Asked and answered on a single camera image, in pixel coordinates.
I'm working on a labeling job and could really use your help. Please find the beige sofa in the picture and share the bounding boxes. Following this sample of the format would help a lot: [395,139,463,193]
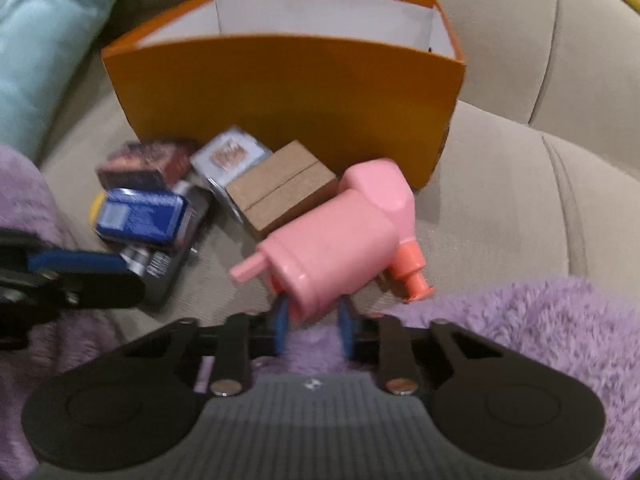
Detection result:
[0,0,640,341]

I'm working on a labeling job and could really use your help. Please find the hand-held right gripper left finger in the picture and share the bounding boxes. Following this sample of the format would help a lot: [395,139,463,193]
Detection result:
[122,297,291,397]

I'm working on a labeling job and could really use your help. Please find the black package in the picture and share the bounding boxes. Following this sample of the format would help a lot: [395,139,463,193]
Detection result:
[121,180,215,309]

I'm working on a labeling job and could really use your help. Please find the purple fuzzy blanket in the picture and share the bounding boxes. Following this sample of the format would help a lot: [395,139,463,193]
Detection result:
[0,144,640,480]

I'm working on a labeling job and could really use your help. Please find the pink bottle with coral cap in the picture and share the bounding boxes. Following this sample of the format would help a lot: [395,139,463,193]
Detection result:
[337,158,435,304]

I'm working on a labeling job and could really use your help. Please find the small brown cardboard box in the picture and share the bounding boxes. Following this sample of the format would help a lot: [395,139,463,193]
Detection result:
[225,140,339,242]

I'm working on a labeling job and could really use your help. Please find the dark maroon printed box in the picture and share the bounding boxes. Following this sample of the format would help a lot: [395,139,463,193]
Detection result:
[96,138,197,192]

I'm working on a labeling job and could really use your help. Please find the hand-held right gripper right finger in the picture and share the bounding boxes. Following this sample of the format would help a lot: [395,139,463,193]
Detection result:
[338,297,502,396]

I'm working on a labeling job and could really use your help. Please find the small blue box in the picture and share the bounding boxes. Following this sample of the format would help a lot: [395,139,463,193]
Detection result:
[94,188,192,247]

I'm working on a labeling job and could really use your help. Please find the clear plastic box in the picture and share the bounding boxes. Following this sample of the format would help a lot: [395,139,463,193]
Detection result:
[190,126,273,223]

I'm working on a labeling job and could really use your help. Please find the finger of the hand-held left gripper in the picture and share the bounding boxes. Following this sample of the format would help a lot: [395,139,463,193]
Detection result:
[0,229,129,277]
[0,269,147,312]

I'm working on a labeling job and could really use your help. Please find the light blue pillow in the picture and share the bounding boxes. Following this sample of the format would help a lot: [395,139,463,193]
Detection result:
[0,0,137,163]

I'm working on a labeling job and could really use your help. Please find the orange cardboard box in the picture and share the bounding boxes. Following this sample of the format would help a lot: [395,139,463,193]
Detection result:
[101,0,467,192]

